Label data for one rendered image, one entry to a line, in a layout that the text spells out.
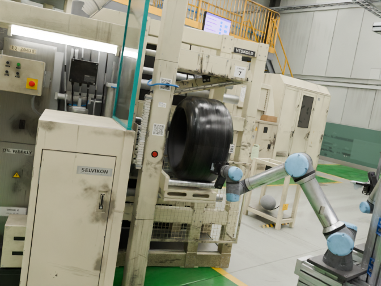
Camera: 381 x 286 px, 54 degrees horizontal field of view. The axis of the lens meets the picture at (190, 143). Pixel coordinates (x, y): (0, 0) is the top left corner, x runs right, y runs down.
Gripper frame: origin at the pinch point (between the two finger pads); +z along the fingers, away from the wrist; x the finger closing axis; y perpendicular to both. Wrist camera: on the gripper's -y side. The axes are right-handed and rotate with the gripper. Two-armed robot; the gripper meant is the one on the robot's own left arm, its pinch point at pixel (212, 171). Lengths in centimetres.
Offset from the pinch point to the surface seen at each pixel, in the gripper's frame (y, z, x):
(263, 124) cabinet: 67, 413, -266
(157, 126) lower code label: 23.9, 14.2, 35.3
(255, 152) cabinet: 12, 417, -258
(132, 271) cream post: -73, 27, 38
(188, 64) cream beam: 71, 35, 13
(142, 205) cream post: -28, 21, 38
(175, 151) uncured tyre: 8, 48, 11
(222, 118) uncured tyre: 33.5, -1.3, -2.2
